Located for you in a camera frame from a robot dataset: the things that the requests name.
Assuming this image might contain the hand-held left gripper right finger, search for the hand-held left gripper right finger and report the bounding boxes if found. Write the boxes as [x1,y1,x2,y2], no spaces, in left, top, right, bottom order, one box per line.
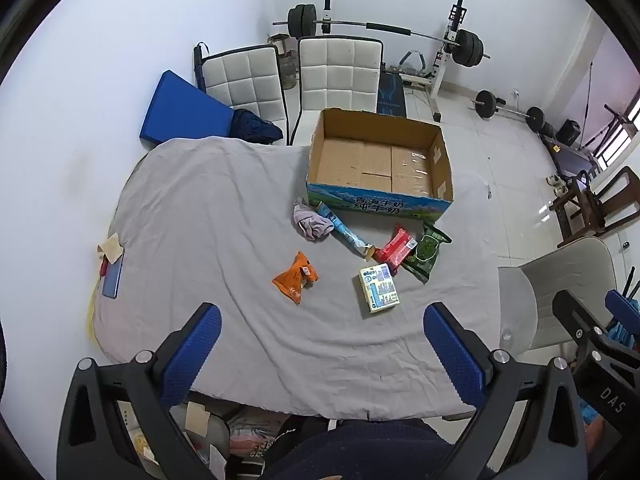
[423,302,588,480]

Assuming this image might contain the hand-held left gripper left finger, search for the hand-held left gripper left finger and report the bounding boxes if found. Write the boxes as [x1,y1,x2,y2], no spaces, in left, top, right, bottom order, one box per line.
[56,302,223,480]

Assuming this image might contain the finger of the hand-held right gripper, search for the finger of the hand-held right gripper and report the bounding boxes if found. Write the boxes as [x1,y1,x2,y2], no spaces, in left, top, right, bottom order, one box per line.
[604,267,640,323]
[552,289,608,361]

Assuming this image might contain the pale yellow tissue pack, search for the pale yellow tissue pack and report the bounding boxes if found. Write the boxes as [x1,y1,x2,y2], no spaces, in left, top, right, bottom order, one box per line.
[358,261,401,315]

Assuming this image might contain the green snack packet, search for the green snack packet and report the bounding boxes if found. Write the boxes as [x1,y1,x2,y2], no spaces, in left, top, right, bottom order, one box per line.
[402,221,452,285]

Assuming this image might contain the red snack packet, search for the red snack packet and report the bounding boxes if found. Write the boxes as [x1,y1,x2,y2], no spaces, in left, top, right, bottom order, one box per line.
[372,226,418,277]

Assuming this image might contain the orange snack packet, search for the orange snack packet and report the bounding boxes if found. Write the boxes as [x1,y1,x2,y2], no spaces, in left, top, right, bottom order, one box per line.
[272,251,320,305]

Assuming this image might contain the blue cone-shaped packet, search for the blue cone-shaped packet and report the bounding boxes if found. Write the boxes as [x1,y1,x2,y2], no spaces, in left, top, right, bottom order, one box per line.
[314,201,376,260]

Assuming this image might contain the purple cloth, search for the purple cloth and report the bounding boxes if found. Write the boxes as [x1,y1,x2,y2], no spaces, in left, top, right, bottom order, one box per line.
[292,197,335,242]

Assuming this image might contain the cardboard box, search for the cardboard box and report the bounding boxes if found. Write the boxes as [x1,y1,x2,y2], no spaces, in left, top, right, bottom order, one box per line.
[306,107,455,222]

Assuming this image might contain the turquoise cloth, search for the turquoise cloth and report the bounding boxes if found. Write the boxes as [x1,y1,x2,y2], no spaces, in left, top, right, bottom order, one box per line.
[611,321,638,348]

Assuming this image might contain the beige plastic chair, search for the beige plastic chair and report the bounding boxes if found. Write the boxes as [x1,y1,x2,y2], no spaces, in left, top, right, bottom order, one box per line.
[497,236,618,361]

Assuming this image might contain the grey tablecloth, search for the grey tablecloth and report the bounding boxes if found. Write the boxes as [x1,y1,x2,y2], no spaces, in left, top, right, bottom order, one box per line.
[90,136,501,421]

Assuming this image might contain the dark wooden chair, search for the dark wooden chair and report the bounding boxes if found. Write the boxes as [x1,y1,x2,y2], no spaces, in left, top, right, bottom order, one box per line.
[550,166,640,248]

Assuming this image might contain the blue phone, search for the blue phone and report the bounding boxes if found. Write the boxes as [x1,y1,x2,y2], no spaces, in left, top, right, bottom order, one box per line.
[101,247,124,300]

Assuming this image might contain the person's dark trousers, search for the person's dark trousers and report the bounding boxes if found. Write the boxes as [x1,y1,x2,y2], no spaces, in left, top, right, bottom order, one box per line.
[260,417,481,480]

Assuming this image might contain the beige paper note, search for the beige paper note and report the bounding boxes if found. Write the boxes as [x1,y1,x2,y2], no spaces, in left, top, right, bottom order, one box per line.
[96,233,123,264]

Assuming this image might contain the black treadmill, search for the black treadmill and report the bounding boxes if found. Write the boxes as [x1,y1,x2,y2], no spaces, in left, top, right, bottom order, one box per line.
[540,132,601,178]

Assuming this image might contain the window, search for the window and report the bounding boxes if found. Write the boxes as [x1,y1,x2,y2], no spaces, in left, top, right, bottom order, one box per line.
[595,102,640,168]

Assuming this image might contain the black speaker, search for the black speaker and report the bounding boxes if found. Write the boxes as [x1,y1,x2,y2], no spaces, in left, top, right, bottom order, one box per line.
[556,119,581,145]

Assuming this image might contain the dark blue bag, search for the dark blue bag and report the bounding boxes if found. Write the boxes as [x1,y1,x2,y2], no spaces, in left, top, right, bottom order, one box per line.
[227,108,284,145]

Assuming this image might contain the short barbell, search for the short barbell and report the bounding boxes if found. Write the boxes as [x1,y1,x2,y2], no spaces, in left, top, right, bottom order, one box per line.
[472,90,546,133]

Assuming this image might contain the blue foam mat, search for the blue foam mat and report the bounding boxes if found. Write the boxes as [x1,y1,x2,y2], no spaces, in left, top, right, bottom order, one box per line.
[139,70,236,150]

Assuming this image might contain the black and blue bench pad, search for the black and blue bench pad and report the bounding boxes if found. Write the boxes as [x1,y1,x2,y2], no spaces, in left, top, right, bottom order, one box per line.
[376,62,408,117]

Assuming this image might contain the white quilted chair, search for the white quilted chair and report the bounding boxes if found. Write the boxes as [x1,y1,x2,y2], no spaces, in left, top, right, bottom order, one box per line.
[194,42,290,146]
[287,36,385,146]

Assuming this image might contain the white barbell rack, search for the white barbell rack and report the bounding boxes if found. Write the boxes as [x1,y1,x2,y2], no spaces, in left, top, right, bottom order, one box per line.
[320,0,471,126]

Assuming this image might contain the clear water jug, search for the clear water jug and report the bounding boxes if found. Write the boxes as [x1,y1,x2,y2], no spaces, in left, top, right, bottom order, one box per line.
[280,52,301,92]

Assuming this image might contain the grey exercise machine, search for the grey exercise machine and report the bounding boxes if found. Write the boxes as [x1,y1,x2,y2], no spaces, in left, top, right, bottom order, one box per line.
[397,50,431,78]

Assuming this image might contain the long barbell with black plates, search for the long barbell with black plates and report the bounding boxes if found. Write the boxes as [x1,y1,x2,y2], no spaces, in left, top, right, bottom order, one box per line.
[272,4,491,68]

